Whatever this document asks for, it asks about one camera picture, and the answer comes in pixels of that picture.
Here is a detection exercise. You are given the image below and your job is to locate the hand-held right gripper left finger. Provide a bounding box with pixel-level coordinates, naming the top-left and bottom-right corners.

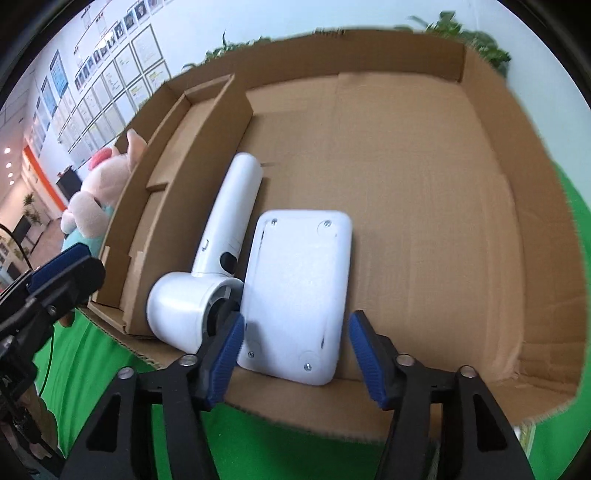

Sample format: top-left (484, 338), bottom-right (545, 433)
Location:
top-left (69, 313), bottom-right (246, 480)

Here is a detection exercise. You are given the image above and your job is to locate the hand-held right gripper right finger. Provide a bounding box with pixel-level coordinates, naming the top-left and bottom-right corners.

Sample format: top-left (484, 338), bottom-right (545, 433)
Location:
top-left (348, 310), bottom-right (536, 480)

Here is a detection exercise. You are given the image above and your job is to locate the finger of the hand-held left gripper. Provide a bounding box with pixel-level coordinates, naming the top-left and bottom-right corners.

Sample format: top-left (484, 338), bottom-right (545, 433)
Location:
top-left (0, 256), bottom-right (107, 346)
top-left (25, 243), bottom-right (92, 296)

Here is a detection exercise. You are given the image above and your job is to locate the white plastic device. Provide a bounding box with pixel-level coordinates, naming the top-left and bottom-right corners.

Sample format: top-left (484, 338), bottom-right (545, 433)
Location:
top-left (236, 210), bottom-right (353, 386)

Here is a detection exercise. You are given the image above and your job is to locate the white hair dryer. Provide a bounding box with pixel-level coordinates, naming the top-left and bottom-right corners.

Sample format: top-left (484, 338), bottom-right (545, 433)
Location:
top-left (146, 153), bottom-right (264, 356)

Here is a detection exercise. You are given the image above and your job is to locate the large cardboard box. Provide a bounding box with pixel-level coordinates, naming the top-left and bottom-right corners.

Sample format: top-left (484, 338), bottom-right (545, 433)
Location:
top-left (81, 28), bottom-right (587, 444)

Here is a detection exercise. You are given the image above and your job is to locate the long brown cardboard box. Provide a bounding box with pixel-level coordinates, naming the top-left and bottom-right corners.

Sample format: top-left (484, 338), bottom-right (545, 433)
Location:
top-left (88, 74), bottom-right (254, 340)

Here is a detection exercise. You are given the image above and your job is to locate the pink pig plush toy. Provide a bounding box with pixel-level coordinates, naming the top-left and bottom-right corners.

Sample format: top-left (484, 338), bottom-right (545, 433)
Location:
top-left (60, 129), bottom-right (149, 257)

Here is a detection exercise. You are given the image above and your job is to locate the green and white medicine box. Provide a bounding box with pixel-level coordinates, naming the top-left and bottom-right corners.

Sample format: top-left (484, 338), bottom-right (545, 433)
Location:
top-left (515, 422), bottom-right (539, 462)

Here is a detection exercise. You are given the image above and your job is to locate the green potted plant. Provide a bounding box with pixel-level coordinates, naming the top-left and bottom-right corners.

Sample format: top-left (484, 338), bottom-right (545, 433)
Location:
top-left (406, 11), bottom-right (513, 77)
top-left (182, 30), bottom-right (278, 70)

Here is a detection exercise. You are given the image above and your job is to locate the black cable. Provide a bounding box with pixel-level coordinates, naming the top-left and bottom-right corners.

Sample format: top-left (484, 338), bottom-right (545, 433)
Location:
top-left (0, 224), bottom-right (37, 275)

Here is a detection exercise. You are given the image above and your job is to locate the wall of framed certificates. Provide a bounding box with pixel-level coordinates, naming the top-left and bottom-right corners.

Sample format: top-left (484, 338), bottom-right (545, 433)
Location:
top-left (28, 0), bottom-right (171, 167)

